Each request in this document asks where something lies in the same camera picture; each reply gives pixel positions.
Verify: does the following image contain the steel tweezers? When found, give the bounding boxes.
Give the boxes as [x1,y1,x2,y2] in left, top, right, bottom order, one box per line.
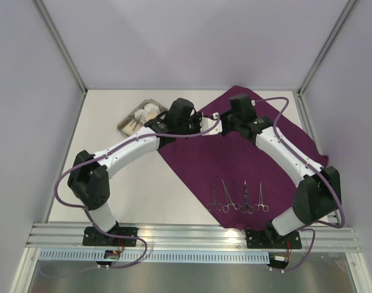
[132,116,142,131]

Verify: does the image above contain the clear packet beige gauze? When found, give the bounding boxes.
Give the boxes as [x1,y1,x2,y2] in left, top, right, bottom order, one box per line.
[120,120,142,137]
[145,111,159,121]

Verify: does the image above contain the white gauze pad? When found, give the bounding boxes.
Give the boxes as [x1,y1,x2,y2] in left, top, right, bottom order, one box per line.
[144,103,160,114]
[134,109,147,119]

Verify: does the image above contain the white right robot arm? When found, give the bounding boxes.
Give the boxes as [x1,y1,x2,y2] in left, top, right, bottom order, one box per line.
[220,94,343,247]

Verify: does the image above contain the left aluminium frame post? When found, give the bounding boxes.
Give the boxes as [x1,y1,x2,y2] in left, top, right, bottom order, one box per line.
[32,0,88,96]

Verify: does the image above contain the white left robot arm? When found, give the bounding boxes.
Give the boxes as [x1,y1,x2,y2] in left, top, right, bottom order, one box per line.
[67,98,219,245]

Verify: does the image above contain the black handled scissors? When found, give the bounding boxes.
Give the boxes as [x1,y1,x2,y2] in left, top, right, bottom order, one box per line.
[240,181,254,214]

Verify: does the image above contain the aluminium frame post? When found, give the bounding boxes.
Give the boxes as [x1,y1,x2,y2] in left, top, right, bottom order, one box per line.
[297,0,360,97]
[32,0,88,96]

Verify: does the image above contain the right aluminium side rail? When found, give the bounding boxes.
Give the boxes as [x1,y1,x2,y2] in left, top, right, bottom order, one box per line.
[292,90,346,228]

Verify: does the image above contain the right aluminium frame post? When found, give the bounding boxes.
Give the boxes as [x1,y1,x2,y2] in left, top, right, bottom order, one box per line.
[297,0,360,97]

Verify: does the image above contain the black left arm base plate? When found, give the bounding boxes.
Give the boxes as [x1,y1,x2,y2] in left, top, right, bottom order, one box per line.
[82,225,138,247]

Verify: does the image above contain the steel instrument tray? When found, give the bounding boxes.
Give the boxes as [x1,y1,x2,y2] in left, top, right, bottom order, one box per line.
[116,99,167,137]

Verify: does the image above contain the steel forceps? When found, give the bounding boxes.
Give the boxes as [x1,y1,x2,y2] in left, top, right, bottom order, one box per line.
[253,183,269,212]
[221,179,240,213]
[206,183,222,212]

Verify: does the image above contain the aluminium front frame rail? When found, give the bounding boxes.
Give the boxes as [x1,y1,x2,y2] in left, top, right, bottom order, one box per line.
[26,222,361,253]

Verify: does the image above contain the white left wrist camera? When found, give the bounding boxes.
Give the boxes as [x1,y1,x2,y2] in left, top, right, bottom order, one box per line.
[200,112,222,136]

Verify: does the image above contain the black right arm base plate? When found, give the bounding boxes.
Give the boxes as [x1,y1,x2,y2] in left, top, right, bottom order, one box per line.
[244,229,302,250]

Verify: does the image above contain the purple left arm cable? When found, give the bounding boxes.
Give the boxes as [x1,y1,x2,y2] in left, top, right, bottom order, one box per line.
[54,117,222,277]

